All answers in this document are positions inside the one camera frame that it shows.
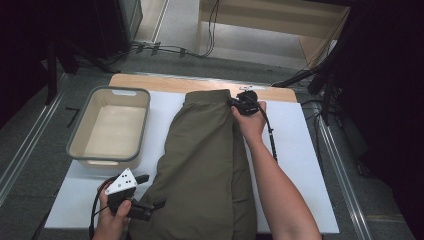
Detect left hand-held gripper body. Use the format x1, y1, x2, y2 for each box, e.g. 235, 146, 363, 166
104, 168, 156, 222

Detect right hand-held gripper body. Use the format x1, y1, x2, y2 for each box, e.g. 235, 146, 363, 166
232, 85, 260, 117

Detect beige plastic basket grey rim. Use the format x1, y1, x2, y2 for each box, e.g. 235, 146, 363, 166
65, 85, 152, 171

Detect olive green pants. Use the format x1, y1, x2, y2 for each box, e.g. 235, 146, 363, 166
128, 89, 258, 240

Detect person's right hand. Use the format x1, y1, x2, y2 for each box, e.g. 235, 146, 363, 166
231, 100, 268, 145

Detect person's left hand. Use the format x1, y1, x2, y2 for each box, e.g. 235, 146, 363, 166
92, 181, 133, 240

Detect black metal stand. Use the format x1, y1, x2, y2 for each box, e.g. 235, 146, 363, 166
271, 49, 346, 127
43, 36, 122, 107

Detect white table cover board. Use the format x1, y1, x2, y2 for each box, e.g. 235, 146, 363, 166
44, 90, 340, 234

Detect light wooden desk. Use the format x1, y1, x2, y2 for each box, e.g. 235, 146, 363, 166
196, 0, 352, 70

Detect power strip with plugs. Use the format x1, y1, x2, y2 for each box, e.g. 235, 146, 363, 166
131, 39, 188, 58

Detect black cabinet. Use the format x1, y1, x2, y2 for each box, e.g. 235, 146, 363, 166
91, 0, 144, 62

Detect dark curtain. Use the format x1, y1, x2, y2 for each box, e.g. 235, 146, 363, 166
333, 0, 424, 240

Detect right hand-held gripper black cable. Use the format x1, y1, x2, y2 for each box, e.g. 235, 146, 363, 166
255, 99, 279, 164

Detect hand-held gripper black cable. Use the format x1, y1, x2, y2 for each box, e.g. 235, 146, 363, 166
88, 176, 117, 240
255, 99, 279, 164

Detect left hand-held gripper black cable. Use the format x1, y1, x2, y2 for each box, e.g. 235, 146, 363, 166
88, 176, 117, 240

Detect black hanging cables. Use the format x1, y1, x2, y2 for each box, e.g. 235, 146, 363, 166
203, 0, 221, 58

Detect thin black room cable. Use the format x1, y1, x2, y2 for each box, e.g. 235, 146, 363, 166
299, 98, 327, 168

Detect aluminium floor rail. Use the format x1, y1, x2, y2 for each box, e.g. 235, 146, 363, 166
313, 103, 374, 240
0, 73, 69, 205

